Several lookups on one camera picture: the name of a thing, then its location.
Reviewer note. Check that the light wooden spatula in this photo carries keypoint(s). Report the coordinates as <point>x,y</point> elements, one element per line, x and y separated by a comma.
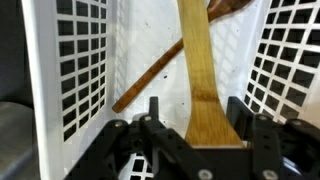
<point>206,116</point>

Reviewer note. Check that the metal utensil bucket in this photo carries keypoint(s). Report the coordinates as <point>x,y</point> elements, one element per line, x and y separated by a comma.
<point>16,140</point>

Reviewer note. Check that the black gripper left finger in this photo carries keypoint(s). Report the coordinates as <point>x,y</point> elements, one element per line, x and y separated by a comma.
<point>153,106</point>

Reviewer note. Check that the black round table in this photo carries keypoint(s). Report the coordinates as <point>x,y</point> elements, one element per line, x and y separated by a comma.
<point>13,50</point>

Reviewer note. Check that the white plastic basket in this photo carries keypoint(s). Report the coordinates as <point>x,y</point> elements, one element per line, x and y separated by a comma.
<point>143,33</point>

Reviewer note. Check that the dark brown wooden spoon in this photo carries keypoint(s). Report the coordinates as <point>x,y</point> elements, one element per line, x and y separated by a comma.
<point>146,75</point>

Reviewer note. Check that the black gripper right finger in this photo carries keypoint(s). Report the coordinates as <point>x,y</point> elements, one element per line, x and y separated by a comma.
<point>240,116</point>

